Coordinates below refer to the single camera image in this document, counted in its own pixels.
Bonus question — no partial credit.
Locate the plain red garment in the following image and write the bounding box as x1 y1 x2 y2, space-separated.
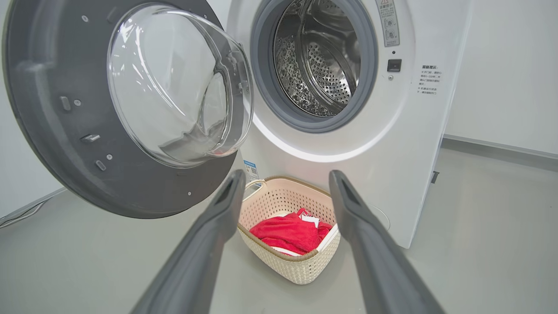
249 212 334 256

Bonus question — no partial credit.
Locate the small printed text sticker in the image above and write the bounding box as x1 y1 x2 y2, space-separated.
416 65 443 96

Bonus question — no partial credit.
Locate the steel washing machine drum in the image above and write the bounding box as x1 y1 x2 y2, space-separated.
274 0 362 118

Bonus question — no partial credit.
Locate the white front-load washing machine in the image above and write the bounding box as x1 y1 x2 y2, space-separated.
207 0 473 249

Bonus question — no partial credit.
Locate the white floor cable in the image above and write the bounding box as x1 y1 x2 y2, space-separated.
0 198 46 229

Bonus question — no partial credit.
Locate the blue energy label sticker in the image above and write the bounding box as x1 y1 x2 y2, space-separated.
243 160 261 184

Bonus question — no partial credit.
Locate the red printed basketball jersey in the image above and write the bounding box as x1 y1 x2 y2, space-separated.
296 208 321 228

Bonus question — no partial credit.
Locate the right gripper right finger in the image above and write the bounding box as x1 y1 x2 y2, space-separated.
328 170 445 314

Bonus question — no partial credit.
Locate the round washing machine door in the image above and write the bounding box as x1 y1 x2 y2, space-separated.
2 0 255 220

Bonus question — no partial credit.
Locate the grey warning label sticker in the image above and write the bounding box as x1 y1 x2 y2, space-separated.
376 0 401 48

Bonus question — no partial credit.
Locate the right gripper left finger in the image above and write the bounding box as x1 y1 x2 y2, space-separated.
131 169 247 314

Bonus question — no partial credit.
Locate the cream perforated laundry basket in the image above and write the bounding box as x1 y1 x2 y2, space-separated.
237 176 342 286

